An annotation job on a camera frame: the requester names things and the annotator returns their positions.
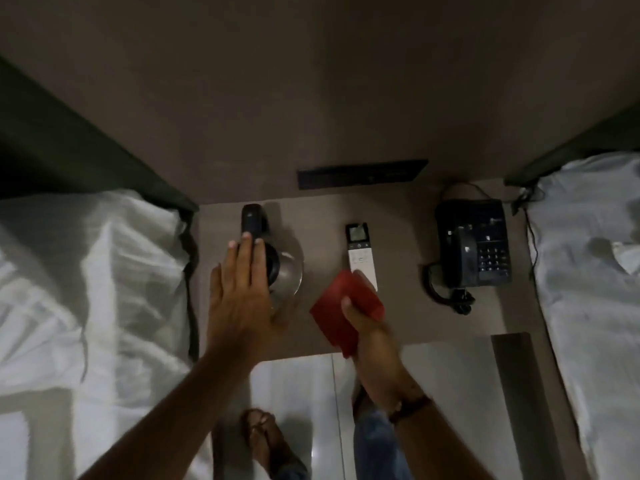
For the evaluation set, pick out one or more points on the person's left thumb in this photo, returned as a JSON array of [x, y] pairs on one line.
[[285, 317]]

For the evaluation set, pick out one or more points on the black desk telephone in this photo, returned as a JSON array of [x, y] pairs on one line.
[[475, 244]]

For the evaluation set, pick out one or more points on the person's right forearm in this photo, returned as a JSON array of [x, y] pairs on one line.
[[440, 444]]

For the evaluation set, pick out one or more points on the dark green headboard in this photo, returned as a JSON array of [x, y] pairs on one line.
[[60, 139], [580, 147]]

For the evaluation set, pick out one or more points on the red cloth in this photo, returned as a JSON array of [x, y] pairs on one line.
[[340, 324]]

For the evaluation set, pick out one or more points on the dark wristband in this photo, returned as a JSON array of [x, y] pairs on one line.
[[410, 407]]

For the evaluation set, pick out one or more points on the white crumpled paper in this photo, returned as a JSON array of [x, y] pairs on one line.
[[627, 257]]

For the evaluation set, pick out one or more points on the person's right leg in jeans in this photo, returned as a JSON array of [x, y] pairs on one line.
[[380, 449]]

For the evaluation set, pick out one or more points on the person's left little finger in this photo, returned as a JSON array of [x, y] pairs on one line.
[[215, 289]]

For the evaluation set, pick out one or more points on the person's left hand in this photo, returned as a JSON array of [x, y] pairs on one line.
[[242, 304]]

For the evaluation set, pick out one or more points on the white remote control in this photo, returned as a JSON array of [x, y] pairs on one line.
[[361, 254]]

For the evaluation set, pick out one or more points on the person's left forearm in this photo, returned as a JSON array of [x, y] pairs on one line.
[[175, 419]]

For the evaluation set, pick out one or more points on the person's right thumb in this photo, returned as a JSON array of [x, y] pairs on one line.
[[351, 312]]

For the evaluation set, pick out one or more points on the bed with white duvet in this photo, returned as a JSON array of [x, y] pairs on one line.
[[90, 304], [585, 304]]

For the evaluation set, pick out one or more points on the person's left middle finger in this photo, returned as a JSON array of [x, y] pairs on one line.
[[246, 267]]

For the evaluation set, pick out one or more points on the black wall socket panel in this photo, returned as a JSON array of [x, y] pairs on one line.
[[362, 173]]

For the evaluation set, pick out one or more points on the person's right hand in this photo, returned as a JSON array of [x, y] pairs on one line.
[[380, 359]]

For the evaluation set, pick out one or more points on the person's left foot in sandal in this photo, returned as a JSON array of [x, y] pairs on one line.
[[272, 442]]

